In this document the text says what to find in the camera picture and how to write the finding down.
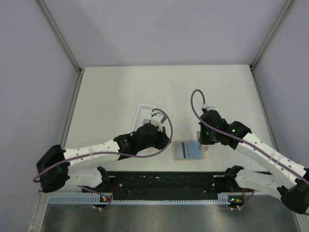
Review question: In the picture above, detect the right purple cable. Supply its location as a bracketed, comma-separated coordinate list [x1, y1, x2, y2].
[190, 89, 309, 184]

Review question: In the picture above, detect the purple cable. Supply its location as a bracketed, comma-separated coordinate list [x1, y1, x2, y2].
[190, 89, 309, 184]
[32, 108, 175, 184]

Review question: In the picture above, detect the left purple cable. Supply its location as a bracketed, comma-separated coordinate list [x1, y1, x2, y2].
[32, 108, 175, 184]

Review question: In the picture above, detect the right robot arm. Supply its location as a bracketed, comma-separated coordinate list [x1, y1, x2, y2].
[198, 108, 309, 215]

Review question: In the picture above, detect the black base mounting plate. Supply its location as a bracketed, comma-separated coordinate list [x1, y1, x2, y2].
[82, 171, 258, 201]

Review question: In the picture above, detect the right aluminium frame post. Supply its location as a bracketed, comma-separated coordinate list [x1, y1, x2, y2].
[250, 0, 297, 70]

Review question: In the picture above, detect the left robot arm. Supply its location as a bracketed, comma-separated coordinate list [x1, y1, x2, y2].
[33, 123, 172, 193]

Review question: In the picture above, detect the left aluminium frame post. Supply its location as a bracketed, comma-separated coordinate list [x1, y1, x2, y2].
[35, 0, 82, 73]

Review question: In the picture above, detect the clear plastic card tray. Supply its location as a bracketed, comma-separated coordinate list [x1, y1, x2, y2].
[131, 104, 156, 131]

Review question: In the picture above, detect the aluminium frame post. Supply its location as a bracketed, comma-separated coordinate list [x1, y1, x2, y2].
[250, 0, 297, 70]
[35, 0, 82, 73]

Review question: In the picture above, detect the beige card holder wallet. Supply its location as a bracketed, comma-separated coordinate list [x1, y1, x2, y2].
[172, 140, 205, 161]

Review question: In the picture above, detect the grey slotted cable duct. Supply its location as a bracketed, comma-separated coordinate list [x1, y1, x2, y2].
[48, 194, 231, 206]

